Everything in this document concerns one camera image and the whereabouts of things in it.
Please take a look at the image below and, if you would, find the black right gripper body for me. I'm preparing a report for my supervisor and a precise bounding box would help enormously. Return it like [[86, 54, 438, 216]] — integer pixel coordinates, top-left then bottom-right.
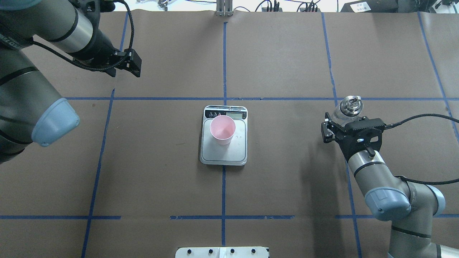
[[321, 112, 386, 161]]

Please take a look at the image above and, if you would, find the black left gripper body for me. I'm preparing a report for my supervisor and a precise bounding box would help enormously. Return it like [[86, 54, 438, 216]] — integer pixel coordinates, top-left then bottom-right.
[[72, 0, 142, 78]]

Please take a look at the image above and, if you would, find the glass sauce bottle steel cap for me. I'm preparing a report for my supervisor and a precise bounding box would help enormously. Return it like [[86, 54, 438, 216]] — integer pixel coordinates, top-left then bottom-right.
[[331, 95, 363, 127]]

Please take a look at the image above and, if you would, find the pink cup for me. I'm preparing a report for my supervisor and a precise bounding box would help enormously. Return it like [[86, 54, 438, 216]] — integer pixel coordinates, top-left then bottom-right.
[[209, 115, 236, 145]]

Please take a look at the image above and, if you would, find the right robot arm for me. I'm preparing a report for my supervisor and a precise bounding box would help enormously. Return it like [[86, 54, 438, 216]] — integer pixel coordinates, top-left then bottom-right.
[[321, 113, 458, 258]]

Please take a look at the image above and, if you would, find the digital kitchen scale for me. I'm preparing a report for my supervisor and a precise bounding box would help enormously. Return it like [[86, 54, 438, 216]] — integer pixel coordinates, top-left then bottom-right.
[[199, 105, 248, 166]]

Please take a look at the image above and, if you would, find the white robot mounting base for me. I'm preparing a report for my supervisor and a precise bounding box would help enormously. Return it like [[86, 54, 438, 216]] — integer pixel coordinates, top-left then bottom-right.
[[175, 246, 270, 258]]

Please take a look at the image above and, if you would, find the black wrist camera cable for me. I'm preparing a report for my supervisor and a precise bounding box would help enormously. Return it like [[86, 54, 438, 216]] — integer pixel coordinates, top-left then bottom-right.
[[384, 114, 459, 185]]

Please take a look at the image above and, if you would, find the aluminium frame post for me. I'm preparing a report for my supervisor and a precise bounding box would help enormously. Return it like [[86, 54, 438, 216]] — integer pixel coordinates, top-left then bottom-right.
[[215, 0, 234, 17]]

